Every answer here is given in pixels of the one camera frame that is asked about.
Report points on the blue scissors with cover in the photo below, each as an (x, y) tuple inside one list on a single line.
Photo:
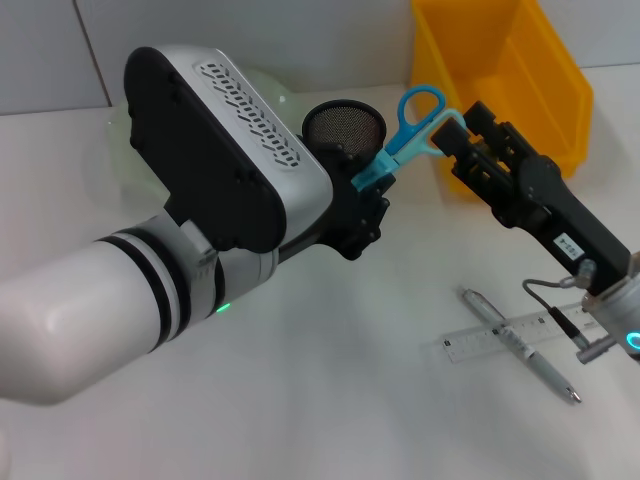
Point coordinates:
[(372, 172)]

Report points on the yellow plastic bin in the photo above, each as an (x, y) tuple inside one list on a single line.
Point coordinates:
[(540, 75)]

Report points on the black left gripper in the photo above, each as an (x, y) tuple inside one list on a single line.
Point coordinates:
[(350, 225)]

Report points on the green glass fruit plate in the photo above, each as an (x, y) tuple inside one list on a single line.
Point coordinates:
[(275, 92)]

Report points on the grey clear ballpoint pen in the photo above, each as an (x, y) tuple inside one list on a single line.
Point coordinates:
[(545, 367)]

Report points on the black mesh pen holder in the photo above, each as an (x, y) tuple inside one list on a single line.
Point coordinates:
[(345, 125)]

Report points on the transparent plastic ruler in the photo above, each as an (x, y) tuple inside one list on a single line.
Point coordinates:
[(465, 345)]

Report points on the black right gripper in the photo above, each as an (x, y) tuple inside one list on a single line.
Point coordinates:
[(540, 200)]

